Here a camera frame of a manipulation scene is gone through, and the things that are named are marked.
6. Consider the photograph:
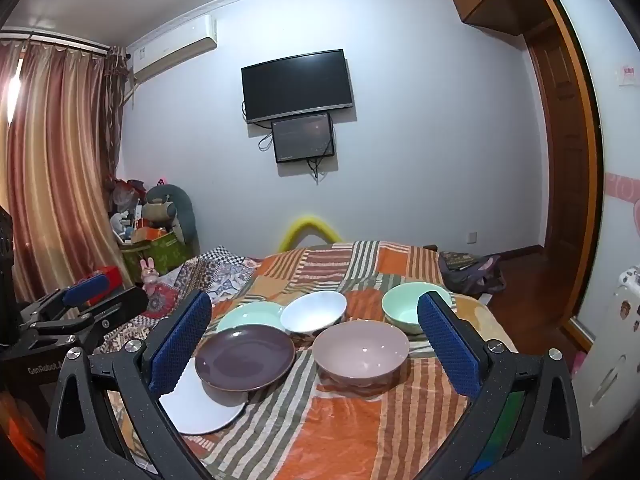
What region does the dark backpack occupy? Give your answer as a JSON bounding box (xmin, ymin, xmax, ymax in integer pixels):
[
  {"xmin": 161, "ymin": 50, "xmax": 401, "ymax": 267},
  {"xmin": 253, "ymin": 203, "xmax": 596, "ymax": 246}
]
[{"xmin": 439, "ymin": 251, "xmax": 507, "ymax": 297}]

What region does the mint green plate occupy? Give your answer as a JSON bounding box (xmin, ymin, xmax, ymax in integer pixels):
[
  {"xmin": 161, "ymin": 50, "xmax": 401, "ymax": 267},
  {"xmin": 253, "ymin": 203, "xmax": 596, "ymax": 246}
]
[{"xmin": 216, "ymin": 301, "xmax": 286, "ymax": 335}]

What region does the small black wall monitor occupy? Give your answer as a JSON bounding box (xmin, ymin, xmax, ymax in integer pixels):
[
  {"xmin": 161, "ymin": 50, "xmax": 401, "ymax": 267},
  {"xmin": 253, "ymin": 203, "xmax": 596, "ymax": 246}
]
[{"xmin": 271, "ymin": 113, "xmax": 335, "ymax": 164}]

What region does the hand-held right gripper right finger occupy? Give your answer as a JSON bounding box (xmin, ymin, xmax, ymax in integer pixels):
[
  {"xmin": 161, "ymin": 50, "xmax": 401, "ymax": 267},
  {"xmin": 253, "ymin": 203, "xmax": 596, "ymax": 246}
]
[{"xmin": 416, "ymin": 290, "xmax": 583, "ymax": 480}]

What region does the white plate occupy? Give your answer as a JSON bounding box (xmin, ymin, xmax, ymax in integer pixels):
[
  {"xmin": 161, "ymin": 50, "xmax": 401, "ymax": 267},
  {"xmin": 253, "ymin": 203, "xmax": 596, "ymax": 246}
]
[{"xmin": 159, "ymin": 355, "xmax": 249, "ymax": 435}]

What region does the black wall television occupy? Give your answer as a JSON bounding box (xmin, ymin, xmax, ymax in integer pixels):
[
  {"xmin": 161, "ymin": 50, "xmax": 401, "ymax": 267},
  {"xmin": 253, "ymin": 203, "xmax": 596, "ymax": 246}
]
[{"xmin": 241, "ymin": 49, "xmax": 355, "ymax": 125}]

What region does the green cardboard box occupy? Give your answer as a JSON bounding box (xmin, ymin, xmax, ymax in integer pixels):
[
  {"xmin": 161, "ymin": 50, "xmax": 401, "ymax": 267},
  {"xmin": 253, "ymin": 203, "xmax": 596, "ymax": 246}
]
[{"xmin": 120, "ymin": 230, "xmax": 188, "ymax": 286}]

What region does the red box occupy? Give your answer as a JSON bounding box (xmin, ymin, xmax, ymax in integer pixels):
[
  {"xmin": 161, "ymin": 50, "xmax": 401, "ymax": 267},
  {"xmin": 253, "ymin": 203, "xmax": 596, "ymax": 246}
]
[{"xmin": 82, "ymin": 266, "xmax": 122, "ymax": 293}]

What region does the pink plate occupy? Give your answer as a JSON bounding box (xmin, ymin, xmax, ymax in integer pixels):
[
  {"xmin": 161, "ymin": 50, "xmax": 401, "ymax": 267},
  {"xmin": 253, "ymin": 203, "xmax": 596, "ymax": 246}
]
[{"xmin": 312, "ymin": 320, "xmax": 410, "ymax": 387}]

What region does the purple plate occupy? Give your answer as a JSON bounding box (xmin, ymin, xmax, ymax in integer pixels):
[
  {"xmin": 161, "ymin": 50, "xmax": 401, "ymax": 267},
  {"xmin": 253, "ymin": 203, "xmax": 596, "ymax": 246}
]
[{"xmin": 194, "ymin": 324, "xmax": 297, "ymax": 393}]

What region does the patterned checkered quilt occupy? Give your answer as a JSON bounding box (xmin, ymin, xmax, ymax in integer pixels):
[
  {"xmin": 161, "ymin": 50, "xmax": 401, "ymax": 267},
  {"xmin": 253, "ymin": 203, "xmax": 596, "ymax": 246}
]
[{"xmin": 95, "ymin": 246, "xmax": 263, "ymax": 356}]

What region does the striped brown curtain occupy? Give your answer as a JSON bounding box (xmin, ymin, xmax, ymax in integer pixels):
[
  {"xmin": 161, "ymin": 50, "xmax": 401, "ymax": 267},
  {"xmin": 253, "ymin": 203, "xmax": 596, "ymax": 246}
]
[{"xmin": 0, "ymin": 35, "xmax": 126, "ymax": 306}]

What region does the green bowl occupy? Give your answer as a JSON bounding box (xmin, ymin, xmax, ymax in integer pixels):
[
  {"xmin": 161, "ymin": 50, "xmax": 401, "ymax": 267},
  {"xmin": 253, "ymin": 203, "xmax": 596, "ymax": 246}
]
[{"xmin": 381, "ymin": 281, "xmax": 453, "ymax": 336}]

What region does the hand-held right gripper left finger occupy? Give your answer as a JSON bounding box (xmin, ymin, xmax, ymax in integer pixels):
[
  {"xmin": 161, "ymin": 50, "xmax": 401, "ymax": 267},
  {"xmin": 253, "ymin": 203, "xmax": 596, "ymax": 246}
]
[{"xmin": 45, "ymin": 291, "xmax": 213, "ymax": 480}]

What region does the grey plush toy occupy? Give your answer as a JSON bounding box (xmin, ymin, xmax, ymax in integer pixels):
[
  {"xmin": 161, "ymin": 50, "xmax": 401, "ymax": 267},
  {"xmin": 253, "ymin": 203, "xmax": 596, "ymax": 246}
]
[{"xmin": 145, "ymin": 183, "xmax": 197, "ymax": 248}]

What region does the pink rabbit toy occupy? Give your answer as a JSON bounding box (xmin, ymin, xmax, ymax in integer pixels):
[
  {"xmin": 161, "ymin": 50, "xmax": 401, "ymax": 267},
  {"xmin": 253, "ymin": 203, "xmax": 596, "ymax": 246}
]
[{"xmin": 140, "ymin": 257, "xmax": 160, "ymax": 296}]

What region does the white bowl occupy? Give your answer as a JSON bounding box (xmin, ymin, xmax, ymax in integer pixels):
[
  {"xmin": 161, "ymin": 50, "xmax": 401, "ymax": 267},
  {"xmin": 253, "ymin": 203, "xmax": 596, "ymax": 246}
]
[{"xmin": 280, "ymin": 290, "xmax": 348, "ymax": 336}]

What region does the yellow foam ring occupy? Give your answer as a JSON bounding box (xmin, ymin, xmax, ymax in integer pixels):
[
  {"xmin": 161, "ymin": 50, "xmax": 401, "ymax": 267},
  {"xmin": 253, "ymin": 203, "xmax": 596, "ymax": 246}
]
[{"xmin": 277, "ymin": 215, "xmax": 343, "ymax": 252}]

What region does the pink wall sticker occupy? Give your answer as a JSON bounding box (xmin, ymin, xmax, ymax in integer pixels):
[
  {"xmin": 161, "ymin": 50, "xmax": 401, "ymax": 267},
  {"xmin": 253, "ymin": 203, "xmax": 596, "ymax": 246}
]
[{"xmin": 602, "ymin": 172, "xmax": 640, "ymax": 241}]

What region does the striped patchwork blanket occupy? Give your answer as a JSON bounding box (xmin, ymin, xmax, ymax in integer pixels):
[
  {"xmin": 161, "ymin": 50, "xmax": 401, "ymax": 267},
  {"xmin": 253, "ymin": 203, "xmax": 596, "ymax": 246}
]
[{"xmin": 107, "ymin": 240, "xmax": 518, "ymax": 480}]

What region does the wooden door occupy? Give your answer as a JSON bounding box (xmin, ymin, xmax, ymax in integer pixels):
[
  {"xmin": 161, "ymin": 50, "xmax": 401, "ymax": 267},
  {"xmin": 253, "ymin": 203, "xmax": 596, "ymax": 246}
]
[{"xmin": 522, "ymin": 0, "xmax": 603, "ymax": 356}]

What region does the white air conditioner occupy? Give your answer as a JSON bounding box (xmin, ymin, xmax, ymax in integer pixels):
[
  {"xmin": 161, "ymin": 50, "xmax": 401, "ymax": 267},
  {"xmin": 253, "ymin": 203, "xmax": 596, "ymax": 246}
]
[{"xmin": 131, "ymin": 14, "xmax": 219, "ymax": 86}]

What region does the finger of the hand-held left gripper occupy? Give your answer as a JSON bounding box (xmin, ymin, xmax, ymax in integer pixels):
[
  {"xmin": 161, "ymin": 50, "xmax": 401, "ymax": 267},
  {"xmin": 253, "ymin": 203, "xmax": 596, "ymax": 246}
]
[
  {"xmin": 35, "ymin": 286, "xmax": 150, "ymax": 356},
  {"xmin": 20, "ymin": 271, "xmax": 112, "ymax": 328}
]

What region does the white curtain rail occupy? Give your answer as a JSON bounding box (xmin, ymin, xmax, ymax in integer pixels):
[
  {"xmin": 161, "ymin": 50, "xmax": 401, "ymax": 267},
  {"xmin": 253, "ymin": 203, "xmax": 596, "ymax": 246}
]
[{"xmin": 0, "ymin": 30, "xmax": 112, "ymax": 54}]

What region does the white stickered appliance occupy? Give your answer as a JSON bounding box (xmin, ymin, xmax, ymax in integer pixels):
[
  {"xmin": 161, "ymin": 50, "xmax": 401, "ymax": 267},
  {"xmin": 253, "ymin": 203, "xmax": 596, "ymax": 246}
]
[{"xmin": 570, "ymin": 265, "xmax": 640, "ymax": 456}]

